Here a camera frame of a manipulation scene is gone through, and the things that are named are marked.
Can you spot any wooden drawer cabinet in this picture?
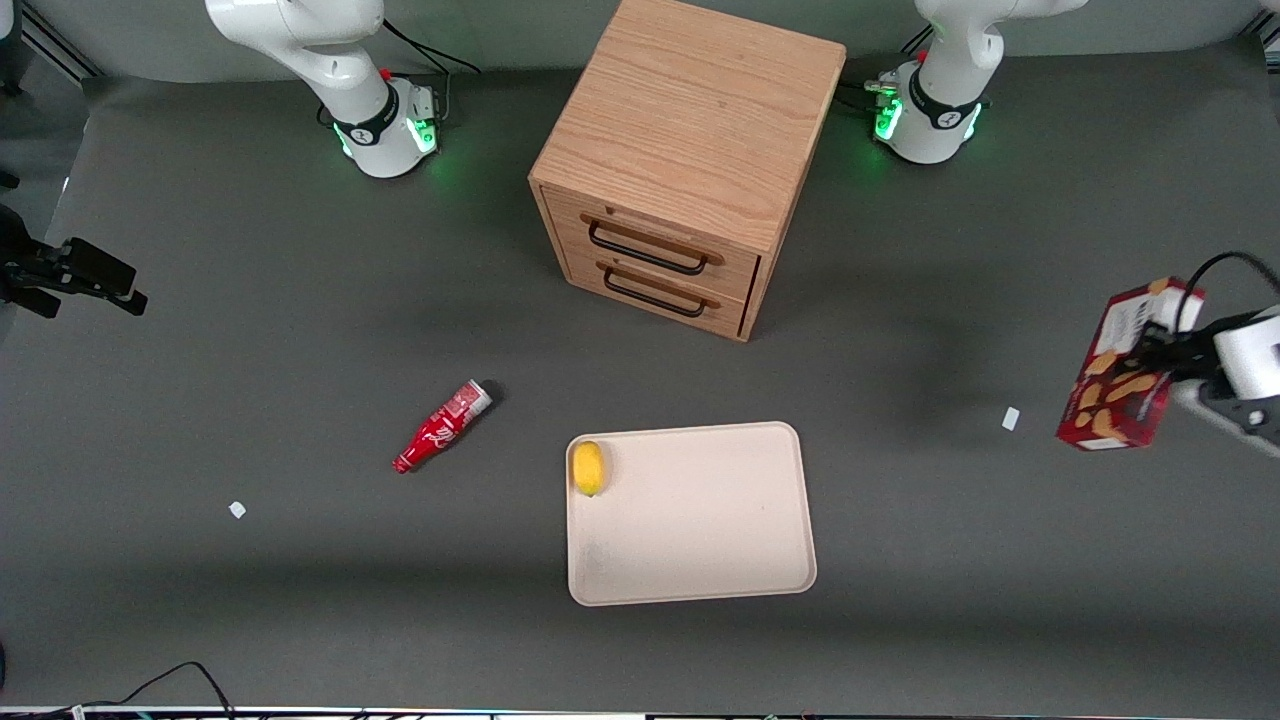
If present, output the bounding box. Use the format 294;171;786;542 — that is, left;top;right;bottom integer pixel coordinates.
529;0;848;343

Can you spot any red cookie box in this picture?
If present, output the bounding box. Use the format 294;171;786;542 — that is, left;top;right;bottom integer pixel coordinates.
1056;277;1207;452

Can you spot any wooden drawer with black handle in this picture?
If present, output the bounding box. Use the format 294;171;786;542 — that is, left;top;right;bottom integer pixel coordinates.
546;188;762;301
563;247;753;337

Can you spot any red cola bottle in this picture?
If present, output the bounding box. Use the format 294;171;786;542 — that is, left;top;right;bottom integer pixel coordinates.
392;379;494;475

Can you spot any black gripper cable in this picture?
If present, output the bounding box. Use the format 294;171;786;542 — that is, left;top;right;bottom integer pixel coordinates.
1174;251;1280;335

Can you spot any beige plastic tray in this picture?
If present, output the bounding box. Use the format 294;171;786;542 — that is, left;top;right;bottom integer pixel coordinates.
565;421;818;608

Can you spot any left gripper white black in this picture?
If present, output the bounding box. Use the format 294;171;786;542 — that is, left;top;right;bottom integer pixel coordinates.
1132;308;1280;451

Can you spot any black cable at table edge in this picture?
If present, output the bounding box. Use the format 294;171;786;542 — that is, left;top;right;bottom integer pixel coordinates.
70;661;237;717

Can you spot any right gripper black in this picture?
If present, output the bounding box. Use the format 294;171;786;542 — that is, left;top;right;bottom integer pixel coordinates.
0;205;149;319

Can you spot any yellow lemon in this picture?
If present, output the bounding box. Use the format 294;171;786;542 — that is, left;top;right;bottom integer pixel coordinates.
571;440;607;498

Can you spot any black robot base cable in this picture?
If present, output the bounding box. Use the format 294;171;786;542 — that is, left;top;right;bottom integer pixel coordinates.
836;28;936;113
382;17;482;119

